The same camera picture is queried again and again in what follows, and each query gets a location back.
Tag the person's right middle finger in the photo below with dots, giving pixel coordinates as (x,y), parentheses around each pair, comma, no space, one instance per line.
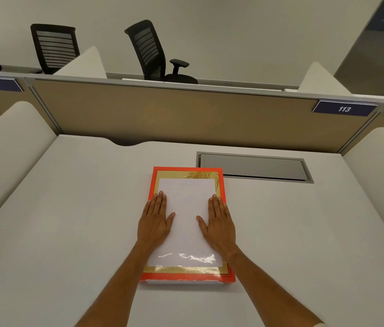
(216,207)

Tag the person's right forearm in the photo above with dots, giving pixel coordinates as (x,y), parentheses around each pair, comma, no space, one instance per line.
(263,289)

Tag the orange box with white panel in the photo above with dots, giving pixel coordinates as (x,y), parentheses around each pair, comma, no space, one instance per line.
(185,204)

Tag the black mesh office chair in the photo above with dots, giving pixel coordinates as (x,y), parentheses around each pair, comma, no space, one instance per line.
(54,47)

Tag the person's left hand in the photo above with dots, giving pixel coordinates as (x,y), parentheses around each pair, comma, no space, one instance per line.
(152,224)

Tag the person's right thumb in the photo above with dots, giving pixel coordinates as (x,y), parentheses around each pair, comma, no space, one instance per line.
(202,224)

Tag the person's left forearm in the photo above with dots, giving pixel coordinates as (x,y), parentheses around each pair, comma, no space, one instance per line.
(125,286)

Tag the person's left little finger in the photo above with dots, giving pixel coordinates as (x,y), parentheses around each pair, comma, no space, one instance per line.
(146,210)

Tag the person's left middle finger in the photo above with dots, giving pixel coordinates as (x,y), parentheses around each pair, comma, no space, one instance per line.
(158,203)

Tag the white curved side divider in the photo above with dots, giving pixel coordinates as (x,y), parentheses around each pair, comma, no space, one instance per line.
(86,66)
(4,156)
(382,180)
(323,81)

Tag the person's right little finger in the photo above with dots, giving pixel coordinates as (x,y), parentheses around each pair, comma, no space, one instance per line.
(226,215)

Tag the person's left thumb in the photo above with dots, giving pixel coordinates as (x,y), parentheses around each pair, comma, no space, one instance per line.
(170,222)

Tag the black office chair with armrest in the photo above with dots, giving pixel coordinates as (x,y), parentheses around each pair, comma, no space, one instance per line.
(149,51)

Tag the person's right hand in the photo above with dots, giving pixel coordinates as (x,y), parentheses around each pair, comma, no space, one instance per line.
(219,231)

